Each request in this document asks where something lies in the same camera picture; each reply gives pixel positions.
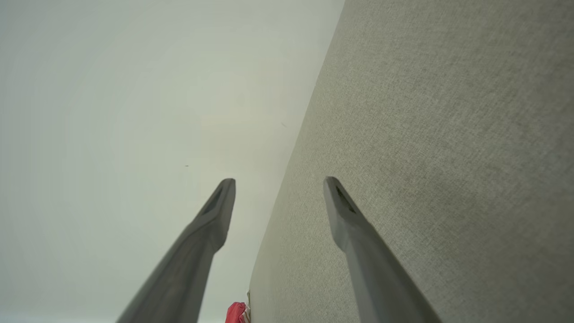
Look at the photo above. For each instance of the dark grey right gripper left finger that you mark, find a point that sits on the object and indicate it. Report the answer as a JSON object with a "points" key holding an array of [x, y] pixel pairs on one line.
{"points": [[179, 278]]}

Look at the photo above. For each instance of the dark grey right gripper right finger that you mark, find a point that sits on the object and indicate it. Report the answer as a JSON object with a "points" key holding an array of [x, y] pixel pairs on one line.
{"points": [[381, 278]]}

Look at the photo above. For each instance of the red jersey with striped trim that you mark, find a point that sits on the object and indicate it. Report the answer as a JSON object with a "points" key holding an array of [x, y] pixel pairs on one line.
{"points": [[235, 314]]}

